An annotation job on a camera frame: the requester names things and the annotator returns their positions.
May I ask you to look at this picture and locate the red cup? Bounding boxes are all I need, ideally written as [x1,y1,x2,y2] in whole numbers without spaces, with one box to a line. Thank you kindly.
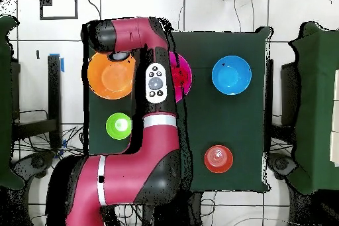
[171,67,191,91]

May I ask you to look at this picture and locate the large pink bowl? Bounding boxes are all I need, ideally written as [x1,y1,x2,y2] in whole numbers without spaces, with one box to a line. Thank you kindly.
[168,50,193,103]

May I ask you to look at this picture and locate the large orange bowl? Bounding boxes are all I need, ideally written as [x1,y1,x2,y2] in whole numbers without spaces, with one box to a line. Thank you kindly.
[87,52,136,100]

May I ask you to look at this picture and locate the small green bowl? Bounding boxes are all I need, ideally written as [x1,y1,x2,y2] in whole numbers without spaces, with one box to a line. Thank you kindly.
[105,112,132,141]

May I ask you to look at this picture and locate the dark green tablecloth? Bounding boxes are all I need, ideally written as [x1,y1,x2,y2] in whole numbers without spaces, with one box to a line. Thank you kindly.
[82,23,273,194]

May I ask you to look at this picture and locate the small red-orange bowl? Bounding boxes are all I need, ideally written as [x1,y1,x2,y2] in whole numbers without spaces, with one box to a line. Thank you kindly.
[203,144,234,174]

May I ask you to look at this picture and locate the large blue bowl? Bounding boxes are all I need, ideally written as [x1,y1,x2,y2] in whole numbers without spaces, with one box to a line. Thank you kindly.
[211,55,252,96]

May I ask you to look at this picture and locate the blue tape strip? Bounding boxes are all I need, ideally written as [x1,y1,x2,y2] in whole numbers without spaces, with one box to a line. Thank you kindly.
[48,53,65,73]

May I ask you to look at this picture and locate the green cloth covered side table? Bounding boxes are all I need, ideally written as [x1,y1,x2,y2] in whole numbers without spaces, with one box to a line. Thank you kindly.
[0,15,26,191]
[287,21,339,195]

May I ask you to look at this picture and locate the white box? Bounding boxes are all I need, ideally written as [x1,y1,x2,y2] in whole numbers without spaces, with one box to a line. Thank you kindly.
[330,69,339,167]

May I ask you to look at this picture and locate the black metal post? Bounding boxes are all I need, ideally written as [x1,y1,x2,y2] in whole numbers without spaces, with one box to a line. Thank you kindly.
[46,54,63,149]
[265,58,275,131]

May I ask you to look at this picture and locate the tangled black floor cables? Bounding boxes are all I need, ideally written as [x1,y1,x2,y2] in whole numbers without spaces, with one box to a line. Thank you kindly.
[11,125,85,163]

